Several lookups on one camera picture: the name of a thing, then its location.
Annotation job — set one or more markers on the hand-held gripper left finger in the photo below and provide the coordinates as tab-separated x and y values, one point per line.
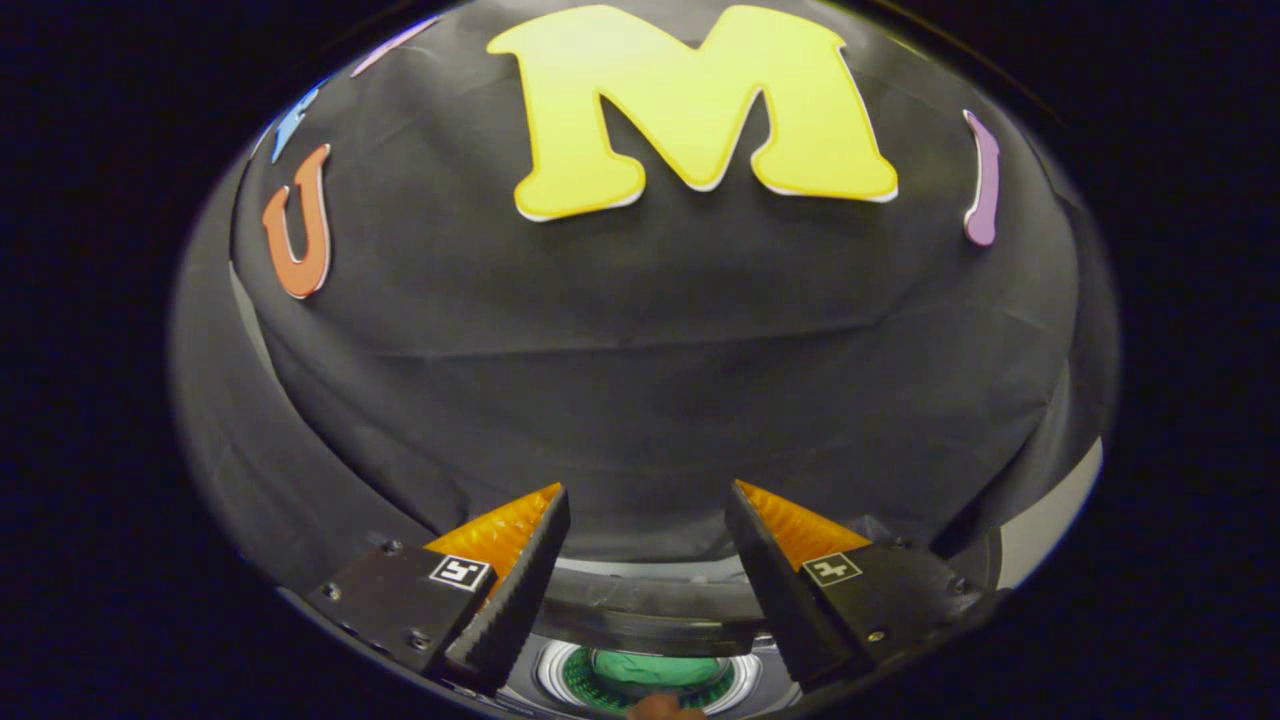
515	600

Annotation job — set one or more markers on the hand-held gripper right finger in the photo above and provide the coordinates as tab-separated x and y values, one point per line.
775	600

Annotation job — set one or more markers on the dark grey washing machine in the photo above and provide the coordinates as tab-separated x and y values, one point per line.
555	690

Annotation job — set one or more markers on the green polo shirt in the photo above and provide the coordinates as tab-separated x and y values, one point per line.
655	668

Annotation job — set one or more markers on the black backdrop cloth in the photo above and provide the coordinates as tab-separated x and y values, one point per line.
650	400

